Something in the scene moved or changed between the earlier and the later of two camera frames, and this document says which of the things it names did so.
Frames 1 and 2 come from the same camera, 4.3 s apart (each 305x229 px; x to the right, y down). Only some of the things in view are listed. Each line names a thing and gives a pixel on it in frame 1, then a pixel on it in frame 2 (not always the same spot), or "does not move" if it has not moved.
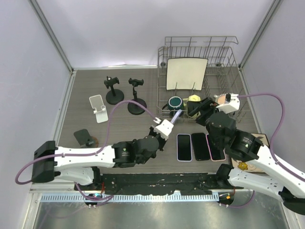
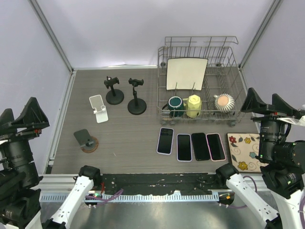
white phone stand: (100, 110) does not move
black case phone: (200, 146) does not move
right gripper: (207, 104) -> (253, 102)
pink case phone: (216, 154) does not move
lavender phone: (176, 116) -> (165, 141)
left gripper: (152, 132) -> (32, 114)
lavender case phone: (184, 147) does not move
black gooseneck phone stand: (135, 109) does not move
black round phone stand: (115, 96) does not move
